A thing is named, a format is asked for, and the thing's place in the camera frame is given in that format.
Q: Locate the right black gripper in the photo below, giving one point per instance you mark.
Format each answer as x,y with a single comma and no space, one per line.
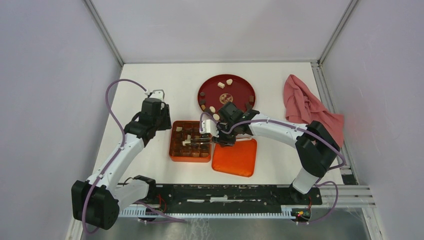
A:
223,141

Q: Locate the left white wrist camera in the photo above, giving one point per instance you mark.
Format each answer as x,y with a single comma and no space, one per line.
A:
156,94

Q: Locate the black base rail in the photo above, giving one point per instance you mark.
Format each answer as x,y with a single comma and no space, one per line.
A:
229,199

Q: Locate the metal tongs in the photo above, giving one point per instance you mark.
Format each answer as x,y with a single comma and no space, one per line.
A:
198,141

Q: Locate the orange box lid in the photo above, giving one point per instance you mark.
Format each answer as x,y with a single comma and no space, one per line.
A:
239,160

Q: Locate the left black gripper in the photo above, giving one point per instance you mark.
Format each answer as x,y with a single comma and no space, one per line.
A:
167,123

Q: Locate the white square chocolate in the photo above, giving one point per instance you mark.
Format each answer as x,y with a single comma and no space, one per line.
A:
221,85

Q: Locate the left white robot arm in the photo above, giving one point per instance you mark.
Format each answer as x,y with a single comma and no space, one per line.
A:
98,201

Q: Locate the round red tray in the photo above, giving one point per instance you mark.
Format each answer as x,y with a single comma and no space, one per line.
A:
241,93

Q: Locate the white block chocolate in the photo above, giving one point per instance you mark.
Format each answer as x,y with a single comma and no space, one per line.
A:
186,143

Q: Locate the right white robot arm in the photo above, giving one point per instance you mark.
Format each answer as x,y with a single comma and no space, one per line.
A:
316,148

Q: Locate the pink cloth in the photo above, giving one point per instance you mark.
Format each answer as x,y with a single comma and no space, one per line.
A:
303,107

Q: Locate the orange chocolate box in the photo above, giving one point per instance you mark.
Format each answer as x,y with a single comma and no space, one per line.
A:
189,153

